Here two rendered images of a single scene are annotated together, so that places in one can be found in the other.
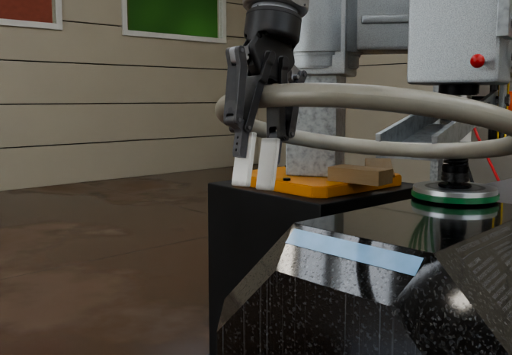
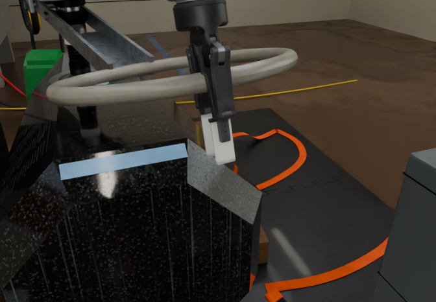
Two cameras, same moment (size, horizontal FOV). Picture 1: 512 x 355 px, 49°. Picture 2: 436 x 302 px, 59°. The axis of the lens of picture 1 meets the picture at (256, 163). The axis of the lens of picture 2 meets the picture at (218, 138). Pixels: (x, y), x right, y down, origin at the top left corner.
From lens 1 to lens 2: 0.74 m
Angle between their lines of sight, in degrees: 67
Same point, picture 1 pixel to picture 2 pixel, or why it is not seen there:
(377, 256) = (153, 155)
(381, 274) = (165, 166)
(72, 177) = not seen: outside the picture
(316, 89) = (263, 69)
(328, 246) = (107, 164)
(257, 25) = (217, 19)
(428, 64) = not seen: outside the picture
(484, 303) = not seen: hidden behind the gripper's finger
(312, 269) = (108, 188)
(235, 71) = (224, 70)
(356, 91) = (281, 63)
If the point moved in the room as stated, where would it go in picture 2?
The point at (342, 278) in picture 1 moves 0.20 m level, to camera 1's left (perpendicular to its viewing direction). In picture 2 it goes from (139, 182) to (84, 234)
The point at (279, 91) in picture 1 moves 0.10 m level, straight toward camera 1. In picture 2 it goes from (237, 76) to (303, 85)
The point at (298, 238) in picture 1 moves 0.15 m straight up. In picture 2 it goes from (71, 170) to (59, 111)
